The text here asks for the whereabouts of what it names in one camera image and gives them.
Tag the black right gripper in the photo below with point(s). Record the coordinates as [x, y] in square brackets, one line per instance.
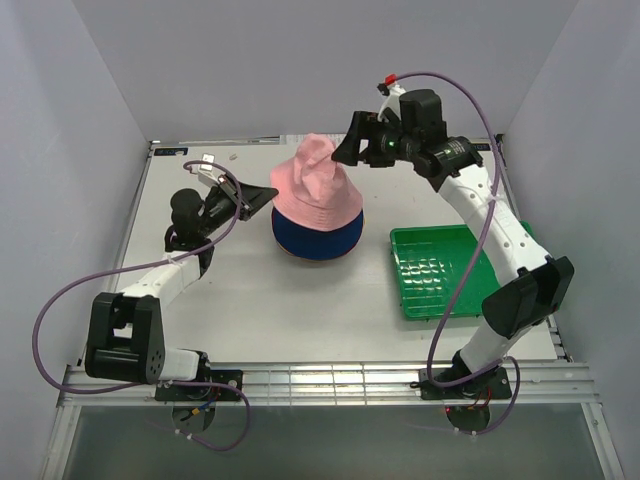
[348, 151]

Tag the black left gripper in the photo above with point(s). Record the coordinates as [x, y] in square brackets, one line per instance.
[255, 197]

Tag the dark red bucket hat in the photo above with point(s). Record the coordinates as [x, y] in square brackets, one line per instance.
[357, 247]

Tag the pink bucket hat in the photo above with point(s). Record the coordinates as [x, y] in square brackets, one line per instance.
[314, 191]

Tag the blue bucket hat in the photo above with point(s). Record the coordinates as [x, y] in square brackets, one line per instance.
[283, 228]

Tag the yellow bucket hat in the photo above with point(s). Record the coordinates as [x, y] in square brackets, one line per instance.
[314, 261]

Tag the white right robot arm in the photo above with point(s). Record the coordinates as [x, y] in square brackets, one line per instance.
[532, 283]

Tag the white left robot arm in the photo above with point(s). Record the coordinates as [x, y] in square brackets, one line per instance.
[126, 336]

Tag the green plastic tray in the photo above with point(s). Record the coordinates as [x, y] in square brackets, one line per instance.
[429, 264]

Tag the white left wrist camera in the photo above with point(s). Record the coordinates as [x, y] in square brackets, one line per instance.
[205, 171]

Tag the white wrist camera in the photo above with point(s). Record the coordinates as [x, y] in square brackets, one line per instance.
[205, 171]
[391, 91]

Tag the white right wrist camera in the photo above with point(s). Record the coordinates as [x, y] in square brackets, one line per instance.
[391, 91]

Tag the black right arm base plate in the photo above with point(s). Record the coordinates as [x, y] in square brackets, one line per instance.
[493, 385]

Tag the aluminium front rail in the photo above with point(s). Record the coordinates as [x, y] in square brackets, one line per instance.
[388, 384]

